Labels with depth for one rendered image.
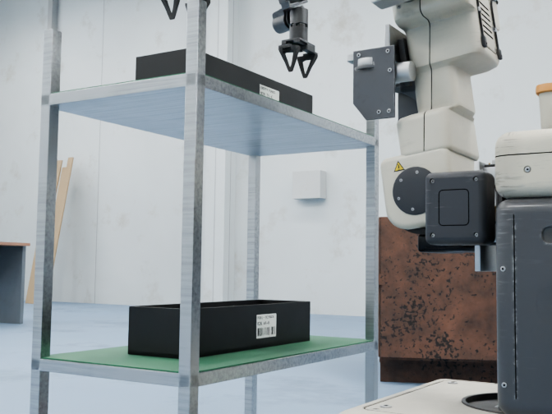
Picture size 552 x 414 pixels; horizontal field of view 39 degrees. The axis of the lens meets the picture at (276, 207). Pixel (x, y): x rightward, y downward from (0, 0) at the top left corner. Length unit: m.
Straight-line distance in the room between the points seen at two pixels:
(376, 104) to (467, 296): 2.21
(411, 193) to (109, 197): 9.90
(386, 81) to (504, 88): 7.14
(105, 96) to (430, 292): 2.41
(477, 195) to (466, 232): 0.07
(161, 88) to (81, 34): 10.74
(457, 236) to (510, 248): 0.14
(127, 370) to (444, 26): 0.99
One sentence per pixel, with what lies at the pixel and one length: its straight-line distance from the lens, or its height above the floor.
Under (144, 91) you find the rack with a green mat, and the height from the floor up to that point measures 0.92.
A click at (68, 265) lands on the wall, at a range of 11.93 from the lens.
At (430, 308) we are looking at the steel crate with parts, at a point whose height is 0.37.
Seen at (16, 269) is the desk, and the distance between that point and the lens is 7.65.
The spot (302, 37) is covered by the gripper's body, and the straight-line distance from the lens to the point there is 2.40.
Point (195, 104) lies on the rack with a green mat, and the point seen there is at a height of 0.88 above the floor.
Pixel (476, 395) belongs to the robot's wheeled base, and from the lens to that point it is 1.80.
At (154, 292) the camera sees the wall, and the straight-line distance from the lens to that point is 10.83.
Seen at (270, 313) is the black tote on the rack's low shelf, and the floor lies 0.44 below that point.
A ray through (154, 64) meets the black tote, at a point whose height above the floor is 1.04.
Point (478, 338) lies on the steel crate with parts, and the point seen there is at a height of 0.23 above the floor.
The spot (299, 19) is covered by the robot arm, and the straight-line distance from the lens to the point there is 2.41.
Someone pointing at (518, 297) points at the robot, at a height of 0.51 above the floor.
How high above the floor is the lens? 0.56
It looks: 4 degrees up
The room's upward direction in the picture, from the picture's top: 1 degrees clockwise
